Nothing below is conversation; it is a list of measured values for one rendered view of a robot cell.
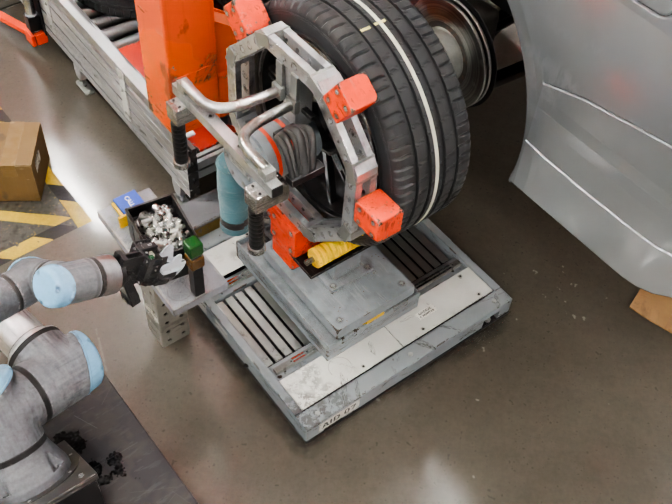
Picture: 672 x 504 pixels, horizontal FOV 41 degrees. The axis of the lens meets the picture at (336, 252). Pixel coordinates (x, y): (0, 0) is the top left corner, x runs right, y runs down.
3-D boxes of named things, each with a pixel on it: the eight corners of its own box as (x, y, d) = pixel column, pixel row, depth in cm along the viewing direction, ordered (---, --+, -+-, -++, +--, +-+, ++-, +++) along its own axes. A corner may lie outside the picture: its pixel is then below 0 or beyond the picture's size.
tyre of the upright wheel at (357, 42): (513, 194, 208) (396, -74, 199) (437, 237, 198) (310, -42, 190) (378, 222, 268) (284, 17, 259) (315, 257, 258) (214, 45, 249)
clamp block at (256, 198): (289, 199, 202) (290, 182, 197) (256, 215, 198) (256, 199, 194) (277, 185, 204) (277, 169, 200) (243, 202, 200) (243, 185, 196)
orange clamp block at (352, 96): (362, 112, 199) (380, 99, 191) (334, 125, 196) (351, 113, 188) (348, 83, 199) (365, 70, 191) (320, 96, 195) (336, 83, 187)
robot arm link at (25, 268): (-11, 271, 195) (19, 276, 187) (33, 248, 202) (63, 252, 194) (5, 309, 198) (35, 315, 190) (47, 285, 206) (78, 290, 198)
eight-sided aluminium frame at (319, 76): (365, 271, 231) (386, 112, 189) (345, 282, 228) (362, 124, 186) (249, 148, 257) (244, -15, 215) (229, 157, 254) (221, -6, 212)
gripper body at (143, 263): (171, 257, 203) (128, 266, 194) (160, 285, 207) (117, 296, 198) (152, 236, 206) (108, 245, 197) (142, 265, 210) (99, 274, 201)
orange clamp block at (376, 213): (377, 207, 213) (401, 230, 209) (351, 220, 210) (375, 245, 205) (380, 186, 208) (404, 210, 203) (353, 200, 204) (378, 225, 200)
